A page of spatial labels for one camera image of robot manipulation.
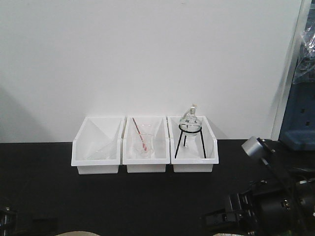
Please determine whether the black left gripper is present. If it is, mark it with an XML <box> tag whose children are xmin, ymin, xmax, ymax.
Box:
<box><xmin>0</xmin><ymin>196</ymin><xmax>17</xmax><ymax>236</ymax></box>

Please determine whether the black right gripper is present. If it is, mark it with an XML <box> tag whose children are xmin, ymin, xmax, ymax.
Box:
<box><xmin>201</xmin><ymin>193</ymin><xmax>258</xmax><ymax>236</ymax></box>

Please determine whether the beige round plate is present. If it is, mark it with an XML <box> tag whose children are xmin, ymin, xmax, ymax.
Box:
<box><xmin>56</xmin><ymin>231</ymin><xmax>99</xmax><ymax>236</ymax></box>

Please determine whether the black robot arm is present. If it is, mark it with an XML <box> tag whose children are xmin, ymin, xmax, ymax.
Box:
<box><xmin>0</xmin><ymin>140</ymin><xmax>315</xmax><ymax>236</ymax></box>

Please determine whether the right white storage bin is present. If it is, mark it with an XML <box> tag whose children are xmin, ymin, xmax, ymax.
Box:
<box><xmin>167</xmin><ymin>116</ymin><xmax>219</xmax><ymax>173</ymax></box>

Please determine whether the white storage bin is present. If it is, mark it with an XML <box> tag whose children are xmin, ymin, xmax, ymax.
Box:
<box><xmin>71</xmin><ymin>116</ymin><xmax>125</xmax><ymax>175</ymax></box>
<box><xmin>122</xmin><ymin>116</ymin><xmax>170</xmax><ymax>174</ymax></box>
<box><xmin>167</xmin><ymin>116</ymin><xmax>219</xmax><ymax>173</ymax></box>

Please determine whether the blue-grey pegboard drying rack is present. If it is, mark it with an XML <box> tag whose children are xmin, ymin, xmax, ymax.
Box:
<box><xmin>279</xmin><ymin>1</ymin><xmax>315</xmax><ymax>151</ymax></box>

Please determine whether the glass alcohol lamp flask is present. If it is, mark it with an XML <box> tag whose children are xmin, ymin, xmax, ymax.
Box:
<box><xmin>179</xmin><ymin>104</ymin><xmax>202</xmax><ymax>136</ymax></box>

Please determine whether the left white storage bin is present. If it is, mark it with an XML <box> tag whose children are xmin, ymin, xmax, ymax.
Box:
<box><xmin>71</xmin><ymin>116</ymin><xmax>125</xmax><ymax>175</ymax></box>

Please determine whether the clear glass beaker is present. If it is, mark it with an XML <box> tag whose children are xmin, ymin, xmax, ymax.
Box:
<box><xmin>133</xmin><ymin>134</ymin><xmax>155</xmax><ymax>159</ymax></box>

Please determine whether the middle white storage bin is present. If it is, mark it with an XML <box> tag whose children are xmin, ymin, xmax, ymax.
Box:
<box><xmin>122</xmin><ymin>116</ymin><xmax>170</xmax><ymax>174</ymax></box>

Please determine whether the red glass stirring rod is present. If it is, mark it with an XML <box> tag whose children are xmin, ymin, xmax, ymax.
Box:
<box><xmin>132</xmin><ymin>118</ymin><xmax>148</xmax><ymax>151</ymax></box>

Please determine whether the plastic bag of pegs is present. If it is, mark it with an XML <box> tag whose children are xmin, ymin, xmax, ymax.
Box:
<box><xmin>293</xmin><ymin>18</ymin><xmax>315</xmax><ymax>84</ymax></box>

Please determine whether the black wire tripod stand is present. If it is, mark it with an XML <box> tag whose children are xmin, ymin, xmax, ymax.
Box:
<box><xmin>174</xmin><ymin>124</ymin><xmax>207</xmax><ymax>159</ymax></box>

